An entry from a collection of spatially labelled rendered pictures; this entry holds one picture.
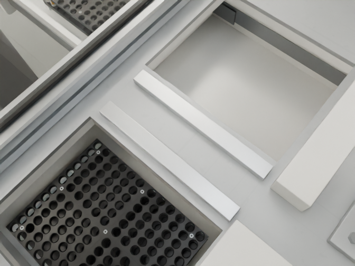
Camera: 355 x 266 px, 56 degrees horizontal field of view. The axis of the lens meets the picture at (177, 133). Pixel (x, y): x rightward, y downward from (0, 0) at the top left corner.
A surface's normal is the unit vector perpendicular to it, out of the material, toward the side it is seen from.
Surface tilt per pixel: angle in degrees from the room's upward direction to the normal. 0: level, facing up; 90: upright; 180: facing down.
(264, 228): 0
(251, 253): 0
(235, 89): 0
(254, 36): 90
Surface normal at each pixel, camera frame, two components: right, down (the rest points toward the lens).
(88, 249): -0.04, -0.40
